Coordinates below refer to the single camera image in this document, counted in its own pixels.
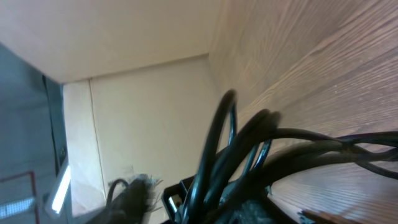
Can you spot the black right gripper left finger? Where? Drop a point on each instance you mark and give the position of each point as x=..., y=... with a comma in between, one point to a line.
x=129, y=202

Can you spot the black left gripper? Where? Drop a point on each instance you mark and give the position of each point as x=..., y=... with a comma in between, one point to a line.
x=173, y=198

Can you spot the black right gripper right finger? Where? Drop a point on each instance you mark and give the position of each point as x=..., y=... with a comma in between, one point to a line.
x=258, y=211

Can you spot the grey window frame strip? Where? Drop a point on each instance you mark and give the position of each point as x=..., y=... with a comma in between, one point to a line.
x=57, y=197

